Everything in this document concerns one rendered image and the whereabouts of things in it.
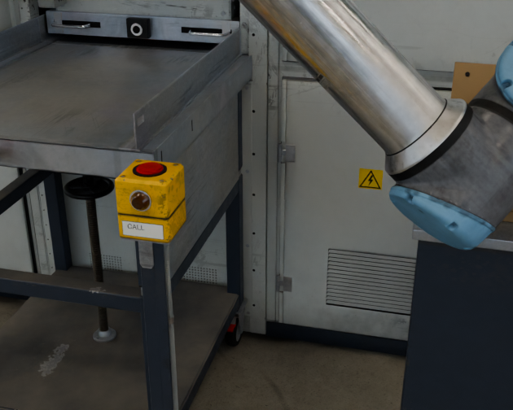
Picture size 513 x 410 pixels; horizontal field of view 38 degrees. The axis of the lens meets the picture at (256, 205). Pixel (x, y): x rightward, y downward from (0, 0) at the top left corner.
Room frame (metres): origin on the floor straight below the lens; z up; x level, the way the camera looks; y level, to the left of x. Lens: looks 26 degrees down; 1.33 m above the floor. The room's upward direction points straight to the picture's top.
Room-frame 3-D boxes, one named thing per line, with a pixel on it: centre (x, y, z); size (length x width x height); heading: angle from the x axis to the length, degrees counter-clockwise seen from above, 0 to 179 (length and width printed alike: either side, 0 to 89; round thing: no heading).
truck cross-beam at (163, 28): (2.00, 0.30, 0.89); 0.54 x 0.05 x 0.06; 76
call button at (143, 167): (1.01, 0.16, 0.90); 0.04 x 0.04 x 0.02
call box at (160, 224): (1.01, 0.16, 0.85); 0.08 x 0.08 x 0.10; 76
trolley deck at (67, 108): (1.62, 0.39, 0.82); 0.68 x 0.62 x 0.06; 166
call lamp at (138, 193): (0.97, 0.17, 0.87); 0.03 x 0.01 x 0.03; 76
